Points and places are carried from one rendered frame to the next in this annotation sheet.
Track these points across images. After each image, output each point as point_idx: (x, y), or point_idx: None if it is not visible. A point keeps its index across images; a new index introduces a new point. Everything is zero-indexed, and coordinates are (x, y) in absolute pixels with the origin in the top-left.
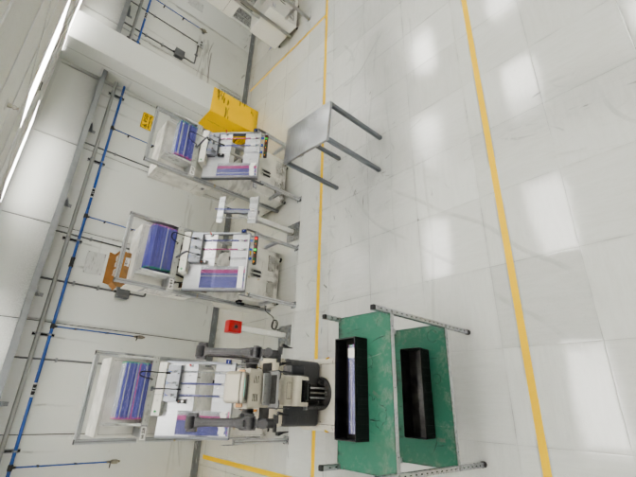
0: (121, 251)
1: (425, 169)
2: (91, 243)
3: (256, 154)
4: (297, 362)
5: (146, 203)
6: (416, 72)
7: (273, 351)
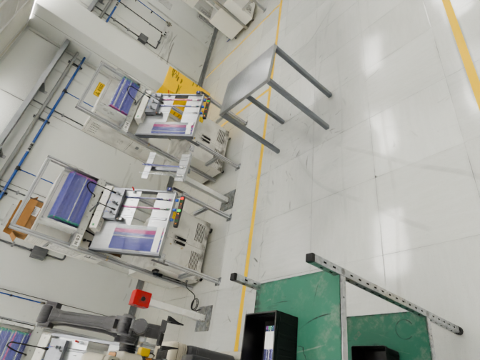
0: (26, 195)
1: (385, 119)
2: (17, 196)
3: (196, 115)
4: (204, 351)
5: (84, 164)
6: (373, 26)
7: (152, 326)
